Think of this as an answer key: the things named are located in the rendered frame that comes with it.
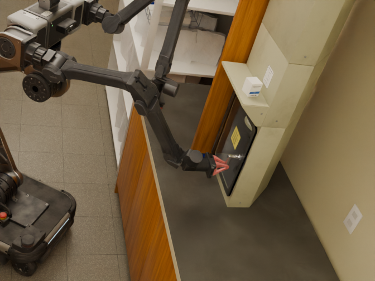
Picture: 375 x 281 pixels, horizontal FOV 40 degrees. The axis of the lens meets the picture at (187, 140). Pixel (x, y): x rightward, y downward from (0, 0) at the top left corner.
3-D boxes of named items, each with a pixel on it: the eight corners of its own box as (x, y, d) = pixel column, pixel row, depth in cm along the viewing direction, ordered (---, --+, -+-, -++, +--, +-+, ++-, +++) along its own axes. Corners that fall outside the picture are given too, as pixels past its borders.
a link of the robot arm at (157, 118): (143, 81, 190) (130, 102, 185) (157, 82, 187) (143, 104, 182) (175, 148, 223) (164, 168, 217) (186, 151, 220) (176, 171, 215)
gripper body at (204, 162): (210, 151, 222) (193, 150, 220) (215, 168, 214) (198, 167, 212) (206, 162, 226) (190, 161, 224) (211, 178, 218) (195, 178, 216)
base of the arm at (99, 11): (92, 19, 244) (96, -5, 237) (107, 25, 243) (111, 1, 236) (83, 25, 237) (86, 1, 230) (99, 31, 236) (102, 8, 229)
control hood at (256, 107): (239, 82, 228) (245, 63, 222) (261, 127, 204) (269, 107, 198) (215, 79, 224) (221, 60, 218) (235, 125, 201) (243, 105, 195)
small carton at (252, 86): (251, 88, 206) (256, 76, 202) (258, 96, 202) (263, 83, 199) (241, 89, 203) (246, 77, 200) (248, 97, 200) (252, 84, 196)
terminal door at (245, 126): (212, 153, 252) (237, 86, 228) (229, 198, 230) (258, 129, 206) (211, 153, 252) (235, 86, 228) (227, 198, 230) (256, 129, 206)
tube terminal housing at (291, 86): (255, 161, 264) (313, 29, 218) (276, 208, 240) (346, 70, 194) (210, 159, 256) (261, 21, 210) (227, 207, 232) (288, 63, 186)
